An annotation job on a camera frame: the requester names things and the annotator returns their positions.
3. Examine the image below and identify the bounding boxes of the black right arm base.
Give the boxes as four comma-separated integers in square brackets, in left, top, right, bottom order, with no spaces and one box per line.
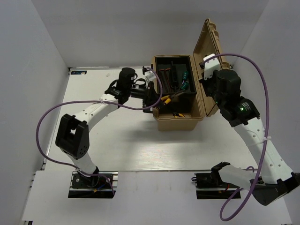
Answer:
[191,172,227,189]

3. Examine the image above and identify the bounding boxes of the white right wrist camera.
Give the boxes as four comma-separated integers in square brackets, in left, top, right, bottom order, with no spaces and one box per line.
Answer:
[201,54,221,80]

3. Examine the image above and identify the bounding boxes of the tan plastic toolbox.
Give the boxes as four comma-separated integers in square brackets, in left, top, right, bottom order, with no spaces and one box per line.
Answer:
[147,18,222,131]

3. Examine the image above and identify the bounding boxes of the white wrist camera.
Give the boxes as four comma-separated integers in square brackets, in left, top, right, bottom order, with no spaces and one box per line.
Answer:
[144,70,156,83]
[201,54,221,80]

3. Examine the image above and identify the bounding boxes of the yellow black combination pliers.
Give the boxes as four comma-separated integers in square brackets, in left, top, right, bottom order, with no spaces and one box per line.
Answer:
[160,90,185,105]

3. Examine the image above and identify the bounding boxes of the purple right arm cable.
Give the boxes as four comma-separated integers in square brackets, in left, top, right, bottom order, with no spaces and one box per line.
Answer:
[202,53,269,222]

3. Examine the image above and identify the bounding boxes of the yellow black needle-nose pliers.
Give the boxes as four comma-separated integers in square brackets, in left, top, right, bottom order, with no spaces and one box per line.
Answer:
[173,112,185,118]

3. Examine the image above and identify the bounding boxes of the blue label sticker left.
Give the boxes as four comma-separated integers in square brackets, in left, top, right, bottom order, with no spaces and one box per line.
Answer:
[71,71,87,75]

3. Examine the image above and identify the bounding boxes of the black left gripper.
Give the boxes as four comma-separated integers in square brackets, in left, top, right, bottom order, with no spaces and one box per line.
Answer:
[127,81,165,107]

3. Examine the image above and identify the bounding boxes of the green orange stubby screwdriver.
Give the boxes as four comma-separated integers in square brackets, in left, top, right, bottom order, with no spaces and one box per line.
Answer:
[180,81,189,91]

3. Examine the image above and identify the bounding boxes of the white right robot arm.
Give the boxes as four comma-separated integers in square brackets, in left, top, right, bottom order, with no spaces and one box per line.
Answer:
[200,69,300,206]

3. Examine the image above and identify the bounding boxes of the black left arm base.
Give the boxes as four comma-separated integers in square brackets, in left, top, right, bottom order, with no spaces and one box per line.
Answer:
[70,172,118,192]

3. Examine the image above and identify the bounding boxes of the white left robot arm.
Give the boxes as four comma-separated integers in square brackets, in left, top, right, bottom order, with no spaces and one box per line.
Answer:
[55,67,162,187]

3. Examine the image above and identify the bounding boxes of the black toolbox tray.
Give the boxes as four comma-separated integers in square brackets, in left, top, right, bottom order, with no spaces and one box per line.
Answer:
[153,55,196,95]

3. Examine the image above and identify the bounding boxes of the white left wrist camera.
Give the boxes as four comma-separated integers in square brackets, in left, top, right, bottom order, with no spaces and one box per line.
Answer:
[144,70,156,83]

